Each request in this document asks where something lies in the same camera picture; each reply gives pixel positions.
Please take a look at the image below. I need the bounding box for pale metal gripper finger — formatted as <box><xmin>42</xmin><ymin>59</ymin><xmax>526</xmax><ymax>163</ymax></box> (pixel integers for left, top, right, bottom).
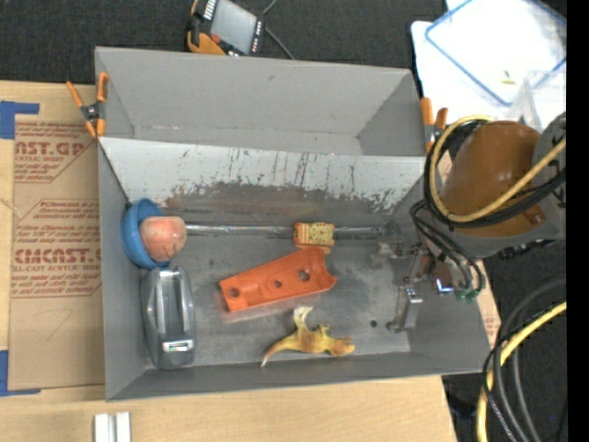
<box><xmin>386</xmin><ymin>285</ymin><xmax>425</xmax><ymax>334</ymax></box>
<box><xmin>371</xmin><ymin>241</ymin><xmax>418</xmax><ymax>272</ymax></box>

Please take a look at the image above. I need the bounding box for small orange toy clock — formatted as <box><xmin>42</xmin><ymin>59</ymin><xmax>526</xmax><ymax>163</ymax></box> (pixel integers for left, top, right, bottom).
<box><xmin>293</xmin><ymin>221</ymin><xmax>336</xmax><ymax>250</ymax></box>

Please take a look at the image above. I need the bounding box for yellow toy dinosaur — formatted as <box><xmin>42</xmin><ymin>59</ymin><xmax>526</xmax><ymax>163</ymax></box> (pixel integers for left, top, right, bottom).
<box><xmin>260</xmin><ymin>306</ymin><xmax>357</xmax><ymax>368</ymax></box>

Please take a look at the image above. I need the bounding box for orange plastic block with holes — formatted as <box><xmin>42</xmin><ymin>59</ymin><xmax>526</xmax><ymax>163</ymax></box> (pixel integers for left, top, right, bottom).
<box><xmin>217</xmin><ymin>246</ymin><xmax>339</xmax><ymax>314</ymax></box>

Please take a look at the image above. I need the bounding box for grey metal bin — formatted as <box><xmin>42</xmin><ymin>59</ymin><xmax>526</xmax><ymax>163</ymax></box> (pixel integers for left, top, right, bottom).
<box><xmin>94</xmin><ymin>46</ymin><xmax>494</xmax><ymax>402</ymax></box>

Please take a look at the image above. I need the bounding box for red apple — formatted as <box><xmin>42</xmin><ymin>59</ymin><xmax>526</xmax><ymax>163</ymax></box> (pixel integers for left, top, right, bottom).
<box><xmin>139</xmin><ymin>215</ymin><xmax>188</xmax><ymax>263</ymax></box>

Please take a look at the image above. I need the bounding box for blue bowl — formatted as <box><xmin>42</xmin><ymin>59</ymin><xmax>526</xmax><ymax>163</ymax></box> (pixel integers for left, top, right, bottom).
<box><xmin>121</xmin><ymin>197</ymin><xmax>163</xmax><ymax>270</ymax></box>

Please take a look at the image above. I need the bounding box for brown cardboard board red print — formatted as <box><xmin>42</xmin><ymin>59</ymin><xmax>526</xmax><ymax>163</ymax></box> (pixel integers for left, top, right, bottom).
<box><xmin>0</xmin><ymin>80</ymin><xmax>108</xmax><ymax>398</ymax></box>

